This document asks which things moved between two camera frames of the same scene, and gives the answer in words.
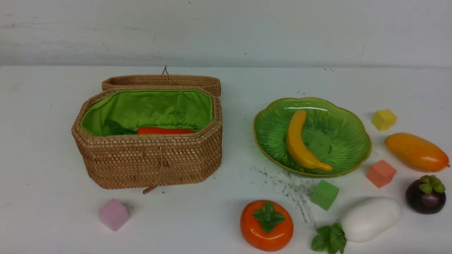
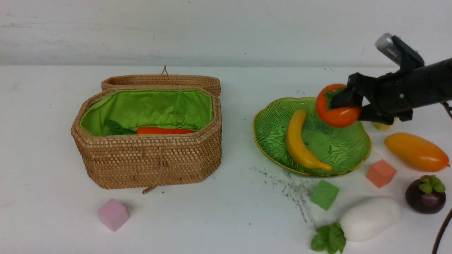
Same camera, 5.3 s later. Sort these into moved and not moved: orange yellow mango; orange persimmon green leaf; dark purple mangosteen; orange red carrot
Moved: orange persimmon green leaf
Not moved: orange red carrot; dark purple mangosteen; orange yellow mango
